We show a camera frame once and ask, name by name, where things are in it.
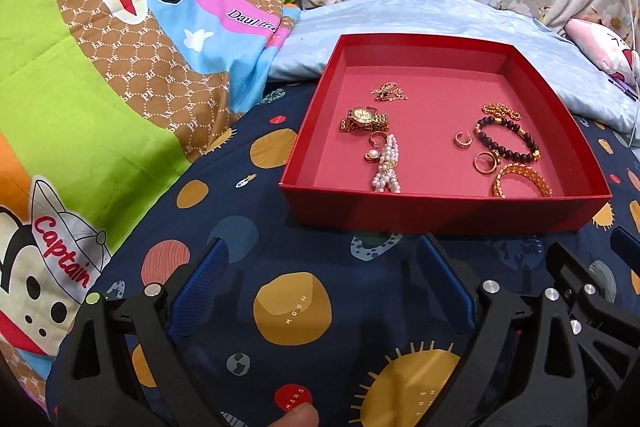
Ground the left hand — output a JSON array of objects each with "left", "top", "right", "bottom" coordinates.
[{"left": 269, "top": 403, "right": 319, "bottom": 427}]

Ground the thin gold chain necklace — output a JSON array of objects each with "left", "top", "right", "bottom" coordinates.
[{"left": 370, "top": 81, "right": 409, "bottom": 103}]

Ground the navy planet print bedsheet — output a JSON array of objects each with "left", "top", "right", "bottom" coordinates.
[{"left": 44, "top": 81, "right": 640, "bottom": 427}]

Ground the gold twisted bangle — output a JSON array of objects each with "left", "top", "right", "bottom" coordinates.
[{"left": 490, "top": 164, "right": 553, "bottom": 198}]

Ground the dark bead bracelet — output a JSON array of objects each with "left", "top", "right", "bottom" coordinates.
[{"left": 473, "top": 115, "right": 542, "bottom": 165}]

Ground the colourful monkey cartoon quilt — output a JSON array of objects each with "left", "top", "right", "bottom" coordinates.
[{"left": 1, "top": 0, "right": 298, "bottom": 405}]

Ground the pearl ring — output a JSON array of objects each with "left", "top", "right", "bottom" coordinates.
[{"left": 363, "top": 131, "right": 388, "bottom": 164}]

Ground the pink white plush toy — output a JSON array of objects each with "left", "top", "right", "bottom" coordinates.
[{"left": 564, "top": 18, "right": 639, "bottom": 87}]

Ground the gold chain bracelet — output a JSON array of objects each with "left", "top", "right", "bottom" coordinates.
[{"left": 480, "top": 102, "right": 523, "bottom": 122}]

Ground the white pearl bracelet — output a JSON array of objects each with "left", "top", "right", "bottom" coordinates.
[{"left": 370, "top": 133, "right": 403, "bottom": 194}]

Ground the red jewelry tray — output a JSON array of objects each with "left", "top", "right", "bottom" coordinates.
[{"left": 281, "top": 34, "right": 611, "bottom": 235}]

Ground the gold hoop ring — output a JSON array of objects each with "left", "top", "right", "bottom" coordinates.
[{"left": 473, "top": 150, "right": 500, "bottom": 176}]

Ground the light blue pillow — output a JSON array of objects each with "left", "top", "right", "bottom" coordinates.
[{"left": 269, "top": 0, "right": 639, "bottom": 134}]

